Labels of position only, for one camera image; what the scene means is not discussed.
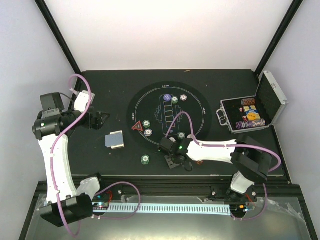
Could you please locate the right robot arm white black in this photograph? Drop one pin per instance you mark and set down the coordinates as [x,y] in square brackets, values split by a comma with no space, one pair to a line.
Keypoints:
[252,162]

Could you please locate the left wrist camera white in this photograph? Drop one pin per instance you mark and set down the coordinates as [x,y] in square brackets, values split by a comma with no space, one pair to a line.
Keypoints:
[81,101]

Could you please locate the blue white chip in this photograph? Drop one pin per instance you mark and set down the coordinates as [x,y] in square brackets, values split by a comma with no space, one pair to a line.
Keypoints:
[148,132]

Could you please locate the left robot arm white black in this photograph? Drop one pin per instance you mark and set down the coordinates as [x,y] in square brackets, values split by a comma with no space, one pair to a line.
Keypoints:
[66,203]

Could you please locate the purple round button chip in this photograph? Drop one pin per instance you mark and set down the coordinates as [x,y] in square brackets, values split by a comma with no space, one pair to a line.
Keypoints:
[167,97]

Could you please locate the blue playing card deck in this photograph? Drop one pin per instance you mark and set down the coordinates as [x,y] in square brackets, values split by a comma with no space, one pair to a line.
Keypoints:
[115,140]

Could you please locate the round black poker mat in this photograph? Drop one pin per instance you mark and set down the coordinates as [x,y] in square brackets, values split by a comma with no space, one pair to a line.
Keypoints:
[192,116]

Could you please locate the red triangular marker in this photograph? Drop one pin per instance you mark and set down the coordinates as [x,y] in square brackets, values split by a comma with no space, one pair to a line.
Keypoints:
[137,126]

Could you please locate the orange yellow card box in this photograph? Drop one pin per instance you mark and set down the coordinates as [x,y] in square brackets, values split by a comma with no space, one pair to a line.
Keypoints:
[252,116]

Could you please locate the aluminium poker case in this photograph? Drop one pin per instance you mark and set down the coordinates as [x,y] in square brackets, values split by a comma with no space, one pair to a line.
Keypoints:
[270,101]

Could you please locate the brown chip row in case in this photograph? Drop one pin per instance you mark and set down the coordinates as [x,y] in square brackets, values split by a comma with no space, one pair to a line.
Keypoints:
[248,101]

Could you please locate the green poker chip stack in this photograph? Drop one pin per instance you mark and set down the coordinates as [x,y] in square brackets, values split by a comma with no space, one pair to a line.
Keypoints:
[145,159]

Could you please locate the blue card box in case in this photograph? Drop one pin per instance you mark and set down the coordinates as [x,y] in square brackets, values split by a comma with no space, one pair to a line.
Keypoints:
[250,108]

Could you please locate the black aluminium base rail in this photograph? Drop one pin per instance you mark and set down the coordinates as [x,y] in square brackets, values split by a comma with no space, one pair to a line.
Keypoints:
[161,186]

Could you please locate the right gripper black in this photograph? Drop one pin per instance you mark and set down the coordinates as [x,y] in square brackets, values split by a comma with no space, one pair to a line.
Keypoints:
[170,164]

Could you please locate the purple chip row in case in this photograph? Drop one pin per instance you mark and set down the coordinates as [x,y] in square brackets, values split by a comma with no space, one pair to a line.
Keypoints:
[240,125]

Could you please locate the white perforated strip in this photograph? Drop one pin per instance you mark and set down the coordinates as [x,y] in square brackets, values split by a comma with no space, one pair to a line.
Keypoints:
[163,208]

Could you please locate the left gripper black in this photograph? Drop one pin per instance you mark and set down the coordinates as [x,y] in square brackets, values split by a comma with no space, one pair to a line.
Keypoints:
[97,125]

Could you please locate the green chip mat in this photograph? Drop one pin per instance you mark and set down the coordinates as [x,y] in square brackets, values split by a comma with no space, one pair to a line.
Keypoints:
[181,135]

